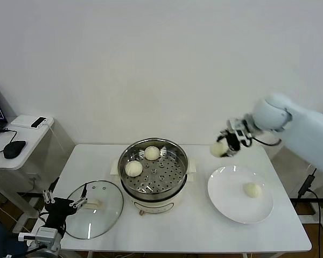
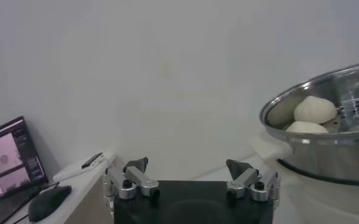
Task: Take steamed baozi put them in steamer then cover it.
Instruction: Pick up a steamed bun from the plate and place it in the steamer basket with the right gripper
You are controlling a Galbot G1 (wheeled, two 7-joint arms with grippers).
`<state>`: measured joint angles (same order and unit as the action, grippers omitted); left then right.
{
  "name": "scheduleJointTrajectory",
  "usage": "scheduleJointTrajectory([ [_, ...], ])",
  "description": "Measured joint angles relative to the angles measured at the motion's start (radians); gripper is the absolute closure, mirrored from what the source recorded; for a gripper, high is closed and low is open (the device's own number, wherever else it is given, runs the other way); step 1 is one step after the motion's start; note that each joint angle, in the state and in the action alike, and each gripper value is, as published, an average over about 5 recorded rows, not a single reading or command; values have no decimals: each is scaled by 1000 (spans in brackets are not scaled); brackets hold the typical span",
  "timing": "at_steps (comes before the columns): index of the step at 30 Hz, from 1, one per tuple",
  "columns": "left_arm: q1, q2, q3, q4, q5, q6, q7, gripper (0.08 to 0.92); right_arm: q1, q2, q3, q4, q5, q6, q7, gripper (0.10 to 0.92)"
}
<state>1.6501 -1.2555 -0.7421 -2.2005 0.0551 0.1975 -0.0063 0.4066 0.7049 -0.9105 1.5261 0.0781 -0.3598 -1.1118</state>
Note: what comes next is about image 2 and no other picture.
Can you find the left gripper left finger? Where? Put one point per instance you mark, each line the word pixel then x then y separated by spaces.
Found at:
pixel 141 181

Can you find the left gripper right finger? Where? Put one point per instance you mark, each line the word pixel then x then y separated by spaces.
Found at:
pixel 243 179

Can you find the white steamed baozi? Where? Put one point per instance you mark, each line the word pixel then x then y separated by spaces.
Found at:
pixel 306 128
pixel 314 109

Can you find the black computer mouse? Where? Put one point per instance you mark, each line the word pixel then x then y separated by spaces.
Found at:
pixel 48 202

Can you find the stainless steel steamer basket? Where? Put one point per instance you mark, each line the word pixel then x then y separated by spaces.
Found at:
pixel 319 155

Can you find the black phone with white rim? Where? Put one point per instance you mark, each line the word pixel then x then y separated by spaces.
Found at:
pixel 92 160

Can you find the white side table with laptop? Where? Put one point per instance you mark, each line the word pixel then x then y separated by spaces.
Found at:
pixel 84 198

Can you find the cream electric cooker base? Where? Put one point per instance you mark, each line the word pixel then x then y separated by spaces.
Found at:
pixel 319 201

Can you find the computer monitor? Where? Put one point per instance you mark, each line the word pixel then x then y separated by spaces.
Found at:
pixel 11 158

